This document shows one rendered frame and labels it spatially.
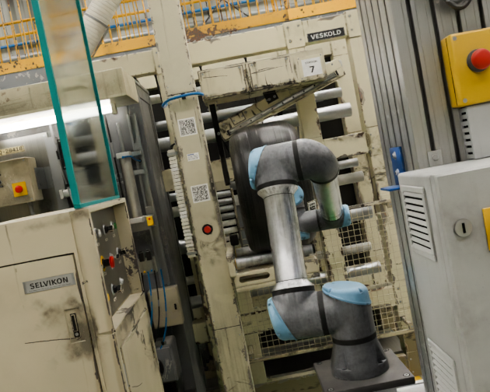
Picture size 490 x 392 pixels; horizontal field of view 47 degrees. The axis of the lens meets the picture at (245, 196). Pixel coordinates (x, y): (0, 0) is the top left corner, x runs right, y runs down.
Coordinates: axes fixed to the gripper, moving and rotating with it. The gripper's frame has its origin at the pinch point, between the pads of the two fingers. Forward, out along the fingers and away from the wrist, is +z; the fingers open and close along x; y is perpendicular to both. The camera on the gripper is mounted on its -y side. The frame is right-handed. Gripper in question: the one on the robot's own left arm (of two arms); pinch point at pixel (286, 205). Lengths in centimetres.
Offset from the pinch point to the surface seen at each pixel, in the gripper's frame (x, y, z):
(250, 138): 8.6, 30.2, 7.9
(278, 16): -78, 267, 515
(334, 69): -41, 64, 54
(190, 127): 33, 41, 16
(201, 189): 33.2, 14.5, 19.4
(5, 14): 406, 509, 871
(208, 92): 23, 61, 40
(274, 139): -0.9, 27.6, 5.7
